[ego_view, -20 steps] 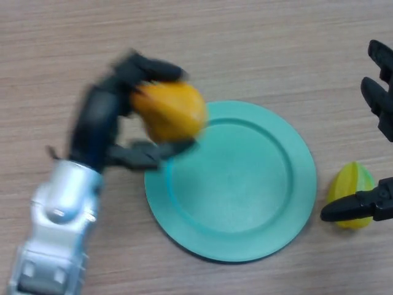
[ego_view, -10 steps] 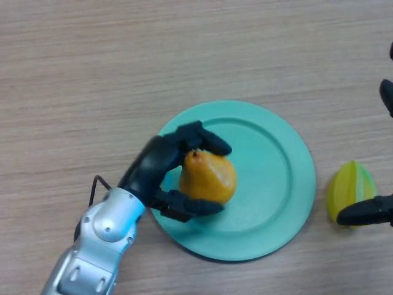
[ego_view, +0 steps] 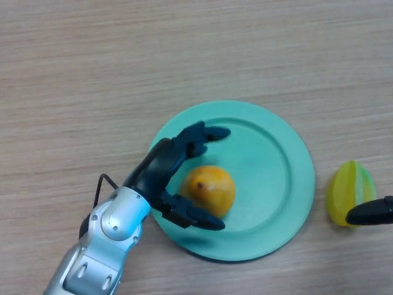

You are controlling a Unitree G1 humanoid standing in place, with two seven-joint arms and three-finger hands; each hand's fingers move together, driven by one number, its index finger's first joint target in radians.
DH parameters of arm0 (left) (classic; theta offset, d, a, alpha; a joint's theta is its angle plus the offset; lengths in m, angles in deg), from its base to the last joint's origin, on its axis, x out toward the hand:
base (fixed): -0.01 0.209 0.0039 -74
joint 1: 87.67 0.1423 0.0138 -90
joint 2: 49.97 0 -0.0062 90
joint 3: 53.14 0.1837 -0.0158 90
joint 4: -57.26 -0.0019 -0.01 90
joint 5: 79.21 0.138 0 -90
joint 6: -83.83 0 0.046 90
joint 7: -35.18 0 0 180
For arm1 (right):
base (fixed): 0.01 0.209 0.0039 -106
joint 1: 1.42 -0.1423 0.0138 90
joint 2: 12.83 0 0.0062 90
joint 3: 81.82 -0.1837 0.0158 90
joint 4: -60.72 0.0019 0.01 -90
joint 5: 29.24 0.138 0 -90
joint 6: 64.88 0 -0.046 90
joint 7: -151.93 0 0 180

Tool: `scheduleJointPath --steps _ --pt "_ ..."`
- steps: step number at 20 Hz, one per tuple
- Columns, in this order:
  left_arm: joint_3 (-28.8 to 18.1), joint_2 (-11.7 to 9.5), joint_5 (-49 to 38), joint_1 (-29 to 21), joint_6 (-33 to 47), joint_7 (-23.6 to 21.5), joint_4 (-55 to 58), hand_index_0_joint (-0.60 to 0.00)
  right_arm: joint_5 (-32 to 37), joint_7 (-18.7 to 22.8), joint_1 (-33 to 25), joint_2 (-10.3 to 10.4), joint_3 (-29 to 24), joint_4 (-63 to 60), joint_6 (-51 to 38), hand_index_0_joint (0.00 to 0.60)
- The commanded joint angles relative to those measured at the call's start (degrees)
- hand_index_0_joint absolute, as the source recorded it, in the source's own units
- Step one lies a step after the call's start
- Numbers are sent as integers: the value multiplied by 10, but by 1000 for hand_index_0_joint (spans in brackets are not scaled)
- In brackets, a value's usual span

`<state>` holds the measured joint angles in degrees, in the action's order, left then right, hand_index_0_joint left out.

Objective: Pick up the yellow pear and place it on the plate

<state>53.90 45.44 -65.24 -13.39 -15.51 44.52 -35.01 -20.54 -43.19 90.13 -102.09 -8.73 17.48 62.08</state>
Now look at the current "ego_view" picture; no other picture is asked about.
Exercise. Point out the yellow-green starfruit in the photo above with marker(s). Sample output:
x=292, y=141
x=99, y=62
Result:
x=340, y=190

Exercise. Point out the yellow pear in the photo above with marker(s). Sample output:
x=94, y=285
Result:
x=212, y=190

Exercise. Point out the green round plate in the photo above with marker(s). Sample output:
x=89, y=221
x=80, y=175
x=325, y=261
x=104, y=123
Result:
x=261, y=172

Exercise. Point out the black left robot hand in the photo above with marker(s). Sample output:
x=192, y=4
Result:
x=153, y=172

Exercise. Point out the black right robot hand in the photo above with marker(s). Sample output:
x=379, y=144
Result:
x=368, y=213

